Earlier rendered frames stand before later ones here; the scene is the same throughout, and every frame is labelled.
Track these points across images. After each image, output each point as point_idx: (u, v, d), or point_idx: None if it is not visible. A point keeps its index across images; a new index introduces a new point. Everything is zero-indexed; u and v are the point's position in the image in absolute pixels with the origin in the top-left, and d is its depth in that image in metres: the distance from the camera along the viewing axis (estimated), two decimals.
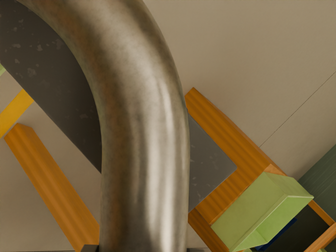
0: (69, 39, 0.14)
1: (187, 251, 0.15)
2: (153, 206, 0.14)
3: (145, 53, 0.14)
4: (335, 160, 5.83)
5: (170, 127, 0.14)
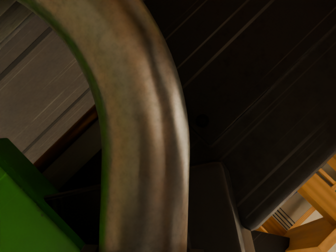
0: (68, 39, 0.14)
1: (187, 251, 0.15)
2: (153, 206, 0.14)
3: (144, 53, 0.14)
4: None
5: (170, 127, 0.14)
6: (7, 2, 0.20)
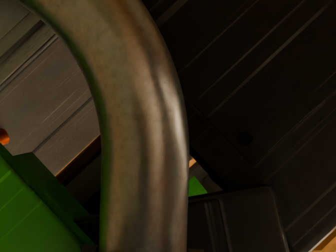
0: (67, 39, 0.14)
1: (187, 251, 0.15)
2: (152, 206, 0.14)
3: (143, 53, 0.14)
4: None
5: (169, 127, 0.14)
6: None
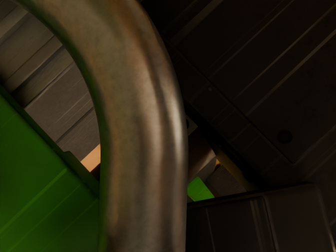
0: (67, 41, 0.14)
1: None
2: (151, 208, 0.14)
3: (143, 56, 0.14)
4: None
5: (168, 129, 0.14)
6: None
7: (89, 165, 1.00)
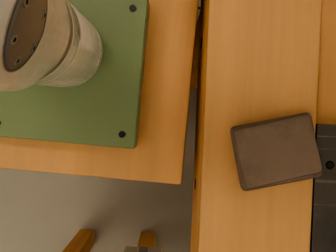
0: None
1: (145, 250, 0.15)
2: None
3: None
4: None
5: None
6: None
7: None
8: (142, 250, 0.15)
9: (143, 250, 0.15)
